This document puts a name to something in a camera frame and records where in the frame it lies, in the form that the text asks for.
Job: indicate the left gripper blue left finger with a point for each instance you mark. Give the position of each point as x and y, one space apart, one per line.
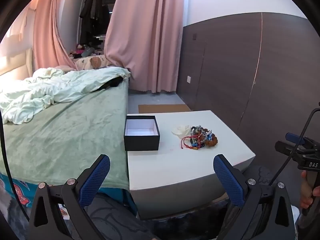
91 179

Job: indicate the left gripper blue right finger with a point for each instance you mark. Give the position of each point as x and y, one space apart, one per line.
231 179

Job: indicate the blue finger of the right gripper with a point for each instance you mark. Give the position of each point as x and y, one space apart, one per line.
284 148
294 139

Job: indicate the blue knitted flower ornament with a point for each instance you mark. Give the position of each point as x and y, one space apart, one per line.
198 136

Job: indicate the black square jewelry box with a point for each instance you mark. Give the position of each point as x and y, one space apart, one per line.
141 133

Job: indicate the person's right hand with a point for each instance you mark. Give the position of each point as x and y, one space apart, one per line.
306 192

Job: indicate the bed with green sheet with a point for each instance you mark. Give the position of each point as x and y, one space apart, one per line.
66 138

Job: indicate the white low table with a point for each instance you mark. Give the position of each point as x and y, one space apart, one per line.
173 179

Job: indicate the brown flat cardboard sheet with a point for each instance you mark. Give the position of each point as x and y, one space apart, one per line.
143 109

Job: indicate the light green crumpled duvet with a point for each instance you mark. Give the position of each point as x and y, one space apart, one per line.
22 99

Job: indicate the cartoon print pillow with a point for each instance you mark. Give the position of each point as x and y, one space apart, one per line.
92 62

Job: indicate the beige padded headboard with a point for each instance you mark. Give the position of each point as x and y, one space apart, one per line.
18 67

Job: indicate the pink left curtain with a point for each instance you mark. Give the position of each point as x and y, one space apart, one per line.
48 48

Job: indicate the pink curtain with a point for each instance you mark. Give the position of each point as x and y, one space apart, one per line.
48 48
145 37

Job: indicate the pink right curtain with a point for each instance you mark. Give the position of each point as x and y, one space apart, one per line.
145 37

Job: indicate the dark hanging clothes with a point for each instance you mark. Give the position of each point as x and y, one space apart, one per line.
95 18

